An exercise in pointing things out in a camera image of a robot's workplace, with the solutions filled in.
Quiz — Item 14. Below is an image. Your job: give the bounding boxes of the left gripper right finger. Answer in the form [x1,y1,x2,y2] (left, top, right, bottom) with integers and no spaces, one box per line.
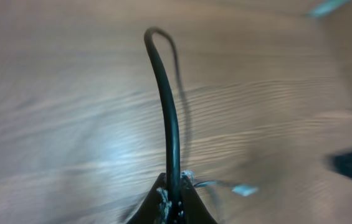
[181,175,217,224]

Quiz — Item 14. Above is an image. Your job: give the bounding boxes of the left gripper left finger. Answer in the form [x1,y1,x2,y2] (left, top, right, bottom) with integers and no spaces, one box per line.
[127,173,171,224]

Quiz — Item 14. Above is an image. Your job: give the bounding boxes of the black USB cable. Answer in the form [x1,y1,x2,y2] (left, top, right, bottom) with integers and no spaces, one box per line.
[143,26,193,200]

